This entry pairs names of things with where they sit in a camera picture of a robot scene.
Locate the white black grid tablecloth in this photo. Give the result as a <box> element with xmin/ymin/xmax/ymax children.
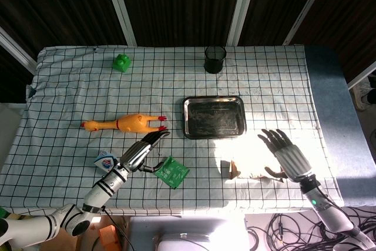
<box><xmin>0</xmin><ymin>44</ymin><xmax>344</xmax><ymax>216</ymax></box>

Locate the green toy building block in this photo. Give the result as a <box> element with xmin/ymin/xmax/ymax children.
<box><xmin>112</xmin><ymin>53</ymin><xmax>132</xmax><ymax>73</ymax></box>

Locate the white blue soap box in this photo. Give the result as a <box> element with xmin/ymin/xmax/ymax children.
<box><xmin>93</xmin><ymin>149</ymin><xmax>120</xmax><ymax>175</ymax></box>

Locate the orange object under table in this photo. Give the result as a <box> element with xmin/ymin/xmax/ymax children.
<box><xmin>98</xmin><ymin>224</ymin><xmax>123</xmax><ymax>251</ymax></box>

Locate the yellow rubber chicken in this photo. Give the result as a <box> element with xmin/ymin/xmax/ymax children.
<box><xmin>81</xmin><ymin>113</ymin><xmax>168</xmax><ymax>134</ymax></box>

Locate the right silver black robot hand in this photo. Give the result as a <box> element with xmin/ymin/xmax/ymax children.
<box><xmin>257</xmin><ymin>128</ymin><xmax>313</xmax><ymax>183</ymax></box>

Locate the black mesh pen cup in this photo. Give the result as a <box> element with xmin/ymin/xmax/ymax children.
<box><xmin>204</xmin><ymin>45</ymin><xmax>227</xmax><ymax>75</ymax></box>

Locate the white shoe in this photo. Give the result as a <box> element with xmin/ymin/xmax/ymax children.
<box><xmin>354</xmin><ymin>74</ymin><xmax>376</xmax><ymax>111</ymax></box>

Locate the rectangular steel tray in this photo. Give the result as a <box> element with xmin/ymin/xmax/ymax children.
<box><xmin>182</xmin><ymin>95</ymin><xmax>247</xmax><ymax>140</ymax></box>

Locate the white partition frame post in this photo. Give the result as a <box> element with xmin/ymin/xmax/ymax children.
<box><xmin>101</xmin><ymin>0</ymin><xmax>137</xmax><ymax>46</ymax></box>
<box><xmin>0</xmin><ymin>26</ymin><xmax>38</xmax><ymax>75</ymax></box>
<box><xmin>226</xmin><ymin>0</ymin><xmax>259</xmax><ymax>46</ymax></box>
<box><xmin>348</xmin><ymin>59</ymin><xmax>376</xmax><ymax>90</ymax></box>
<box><xmin>282</xmin><ymin>0</ymin><xmax>334</xmax><ymax>46</ymax></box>

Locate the green tea packet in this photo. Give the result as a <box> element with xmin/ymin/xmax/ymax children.
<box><xmin>153</xmin><ymin>156</ymin><xmax>190</xmax><ymax>189</ymax></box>

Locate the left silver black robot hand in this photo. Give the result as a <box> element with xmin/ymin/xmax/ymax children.
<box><xmin>119</xmin><ymin>129</ymin><xmax>171</xmax><ymax>173</ymax></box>

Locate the blue grey table pad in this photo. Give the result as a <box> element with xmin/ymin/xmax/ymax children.
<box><xmin>304</xmin><ymin>45</ymin><xmax>376</xmax><ymax>208</ymax></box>

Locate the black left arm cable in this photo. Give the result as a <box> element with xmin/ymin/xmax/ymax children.
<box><xmin>101</xmin><ymin>208</ymin><xmax>133</xmax><ymax>251</ymax></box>

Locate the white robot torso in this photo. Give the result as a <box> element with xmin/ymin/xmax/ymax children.
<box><xmin>129</xmin><ymin>215</ymin><xmax>246</xmax><ymax>251</ymax></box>

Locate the black floor cable bundle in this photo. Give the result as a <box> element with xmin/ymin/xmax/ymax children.
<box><xmin>246</xmin><ymin>206</ymin><xmax>376</xmax><ymax>251</ymax></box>

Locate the brown paper bag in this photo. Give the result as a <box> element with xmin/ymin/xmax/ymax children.
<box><xmin>220</xmin><ymin>159</ymin><xmax>284</xmax><ymax>183</ymax></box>

